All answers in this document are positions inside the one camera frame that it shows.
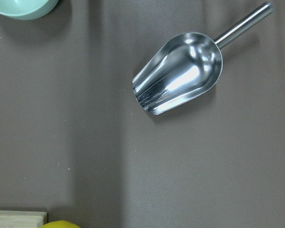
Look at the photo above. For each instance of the steel scoop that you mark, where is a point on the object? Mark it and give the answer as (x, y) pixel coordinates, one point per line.
(187, 66)

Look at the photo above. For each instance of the yellow lemon lower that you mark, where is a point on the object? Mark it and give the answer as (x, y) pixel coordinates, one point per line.
(60, 224)

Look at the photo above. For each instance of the mint green bowl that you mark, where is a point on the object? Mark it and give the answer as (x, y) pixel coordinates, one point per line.
(26, 9)

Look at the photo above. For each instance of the wooden cutting board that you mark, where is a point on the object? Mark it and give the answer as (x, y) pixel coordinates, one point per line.
(22, 219)

